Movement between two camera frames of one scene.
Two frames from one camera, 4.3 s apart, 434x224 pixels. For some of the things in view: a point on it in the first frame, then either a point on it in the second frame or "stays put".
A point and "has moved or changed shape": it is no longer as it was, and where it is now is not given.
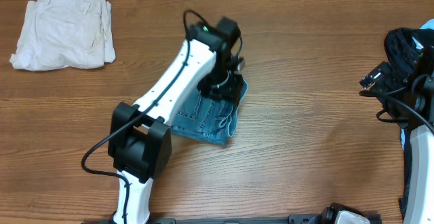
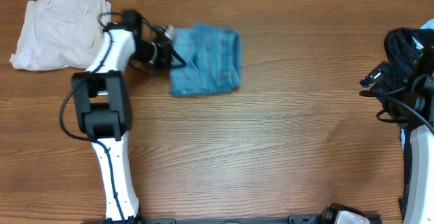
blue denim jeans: x=209 y=119 has moved or changed shape
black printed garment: x=401 y=51 stays put
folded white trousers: x=70 y=29 stays put
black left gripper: x=232 y=91 -> x=168 y=53
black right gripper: x=389 y=76 stays put
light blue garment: x=429 y=24 stays put
